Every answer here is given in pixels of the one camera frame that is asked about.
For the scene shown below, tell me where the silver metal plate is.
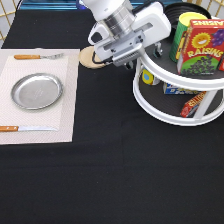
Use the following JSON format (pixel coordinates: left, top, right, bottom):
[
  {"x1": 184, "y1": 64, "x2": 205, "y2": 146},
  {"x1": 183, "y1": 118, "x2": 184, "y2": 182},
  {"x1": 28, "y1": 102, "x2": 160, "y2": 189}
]
[{"x1": 11, "y1": 73, "x2": 63, "y2": 110}]

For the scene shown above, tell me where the round wooden coaster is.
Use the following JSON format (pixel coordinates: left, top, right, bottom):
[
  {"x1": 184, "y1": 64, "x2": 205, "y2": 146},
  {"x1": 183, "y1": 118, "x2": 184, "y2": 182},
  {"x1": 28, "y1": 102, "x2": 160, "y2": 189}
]
[{"x1": 79, "y1": 46, "x2": 105, "y2": 69}]

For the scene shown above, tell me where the white two-tier lazy Susan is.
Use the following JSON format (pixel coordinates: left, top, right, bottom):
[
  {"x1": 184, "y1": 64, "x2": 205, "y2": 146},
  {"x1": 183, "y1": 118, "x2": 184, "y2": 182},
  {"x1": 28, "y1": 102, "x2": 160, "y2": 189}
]
[{"x1": 133, "y1": 35, "x2": 224, "y2": 126}]

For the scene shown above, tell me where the black ribbed bowl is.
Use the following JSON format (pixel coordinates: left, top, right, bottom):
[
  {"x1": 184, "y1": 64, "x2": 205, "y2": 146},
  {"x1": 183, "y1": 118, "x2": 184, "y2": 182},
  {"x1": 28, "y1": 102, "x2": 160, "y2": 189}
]
[{"x1": 164, "y1": 2, "x2": 211, "y2": 30}]

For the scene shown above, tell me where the black tablecloth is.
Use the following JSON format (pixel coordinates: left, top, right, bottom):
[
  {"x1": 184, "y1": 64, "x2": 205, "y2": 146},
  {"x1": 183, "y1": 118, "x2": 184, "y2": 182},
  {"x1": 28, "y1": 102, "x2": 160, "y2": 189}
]
[{"x1": 0, "y1": 9, "x2": 224, "y2": 224}]

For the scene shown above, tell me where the wooden-handled fork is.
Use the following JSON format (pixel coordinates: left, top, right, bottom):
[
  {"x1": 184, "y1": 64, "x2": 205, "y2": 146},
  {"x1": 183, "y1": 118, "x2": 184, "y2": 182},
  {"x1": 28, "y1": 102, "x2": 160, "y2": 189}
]
[{"x1": 14, "y1": 53, "x2": 64, "y2": 60}]

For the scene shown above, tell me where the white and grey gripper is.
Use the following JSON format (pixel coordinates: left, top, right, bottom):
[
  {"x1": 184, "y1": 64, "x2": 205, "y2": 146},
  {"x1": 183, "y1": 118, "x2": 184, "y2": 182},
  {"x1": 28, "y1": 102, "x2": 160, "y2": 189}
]
[{"x1": 87, "y1": 1, "x2": 171, "y2": 70}]

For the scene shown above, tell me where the blue and white box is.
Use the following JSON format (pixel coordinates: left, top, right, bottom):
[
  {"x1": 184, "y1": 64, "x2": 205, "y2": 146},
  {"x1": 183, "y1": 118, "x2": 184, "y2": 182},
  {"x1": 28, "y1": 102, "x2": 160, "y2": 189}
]
[{"x1": 163, "y1": 83, "x2": 191, "y2": 95}]

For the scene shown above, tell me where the blue and yellow can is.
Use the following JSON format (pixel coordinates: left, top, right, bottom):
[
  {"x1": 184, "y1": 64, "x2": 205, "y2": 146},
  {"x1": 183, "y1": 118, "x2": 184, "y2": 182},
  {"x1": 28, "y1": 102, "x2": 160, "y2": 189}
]
[{"x1": 142, "y1": 69, "x2": 160, "y2": 85}]

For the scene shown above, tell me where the wooden-handled knife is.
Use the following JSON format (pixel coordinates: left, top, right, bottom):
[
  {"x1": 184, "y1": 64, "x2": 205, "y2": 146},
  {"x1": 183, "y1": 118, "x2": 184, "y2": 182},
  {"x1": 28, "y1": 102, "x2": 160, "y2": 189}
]
[{"x1": 0, "y1": 126, "x2": 57, "y2": 132}]

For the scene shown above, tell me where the beige placemat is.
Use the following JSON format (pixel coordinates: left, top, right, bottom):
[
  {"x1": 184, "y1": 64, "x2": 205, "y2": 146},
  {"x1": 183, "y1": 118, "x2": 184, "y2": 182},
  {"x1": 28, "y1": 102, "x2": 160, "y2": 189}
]
[{"x1": 0, "y1": 49, "x2": 79, "y2": 145}]

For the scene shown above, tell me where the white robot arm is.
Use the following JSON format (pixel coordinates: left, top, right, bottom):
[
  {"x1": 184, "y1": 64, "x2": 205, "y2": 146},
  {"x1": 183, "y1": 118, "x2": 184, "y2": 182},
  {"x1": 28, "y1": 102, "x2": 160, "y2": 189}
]
[{"x1": 83, "y1": 0, "x2": 171, "y2": 67}]

